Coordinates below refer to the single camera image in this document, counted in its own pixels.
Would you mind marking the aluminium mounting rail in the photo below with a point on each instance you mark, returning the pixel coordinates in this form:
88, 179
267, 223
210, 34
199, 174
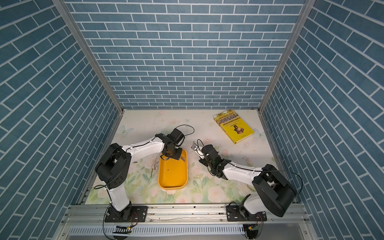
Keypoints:
182, 214

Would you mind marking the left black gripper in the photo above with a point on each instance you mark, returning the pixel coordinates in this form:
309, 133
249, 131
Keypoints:
177, 156

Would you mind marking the yellow plastic storage tray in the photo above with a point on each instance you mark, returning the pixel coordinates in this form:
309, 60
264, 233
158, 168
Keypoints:
173, 174

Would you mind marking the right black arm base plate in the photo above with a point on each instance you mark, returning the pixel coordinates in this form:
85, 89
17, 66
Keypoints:
235, 213

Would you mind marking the white slotted cable duct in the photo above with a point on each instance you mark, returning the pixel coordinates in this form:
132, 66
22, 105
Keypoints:
158, 230

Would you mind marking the yellow paperback book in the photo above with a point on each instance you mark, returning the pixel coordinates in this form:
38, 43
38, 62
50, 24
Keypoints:
234, 126

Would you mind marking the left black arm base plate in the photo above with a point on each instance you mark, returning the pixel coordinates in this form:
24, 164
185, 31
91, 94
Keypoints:
126, 214

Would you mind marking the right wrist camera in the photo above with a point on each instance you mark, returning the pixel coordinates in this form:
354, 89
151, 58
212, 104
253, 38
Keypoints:
197, 149

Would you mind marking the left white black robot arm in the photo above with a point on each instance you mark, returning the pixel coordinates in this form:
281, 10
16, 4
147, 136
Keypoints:
113, 167

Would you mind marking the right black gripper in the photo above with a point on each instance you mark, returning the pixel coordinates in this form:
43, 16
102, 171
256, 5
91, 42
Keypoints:
203, 162

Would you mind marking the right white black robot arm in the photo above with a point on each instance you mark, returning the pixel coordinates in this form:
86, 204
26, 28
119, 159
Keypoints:
274, 193

